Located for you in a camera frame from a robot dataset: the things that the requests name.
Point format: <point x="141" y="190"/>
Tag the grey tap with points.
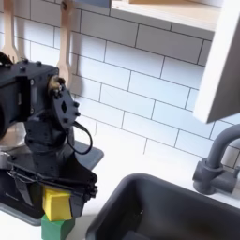
<point x="212" y="175"/>

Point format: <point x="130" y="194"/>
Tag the grey sink basin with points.
<point x="187" y="212"/>

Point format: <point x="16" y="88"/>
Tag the wooden shelf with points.
<point x="162" y="12"/>

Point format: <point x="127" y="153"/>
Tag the wooden slotted spatula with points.
<point x="8" y="25"/>

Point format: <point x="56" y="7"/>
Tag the green toy block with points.
<point x="56" y="230"/>

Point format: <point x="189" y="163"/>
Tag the yellow toy block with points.
<point x="56" y="203"/>

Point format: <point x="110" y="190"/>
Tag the grey extractor hood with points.
<point x="93" y="2"/>

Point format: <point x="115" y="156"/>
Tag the wooden spoon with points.
<point x="66" y="31"/>

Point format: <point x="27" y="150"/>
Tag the black stove top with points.
<point x="90" y="154"/>

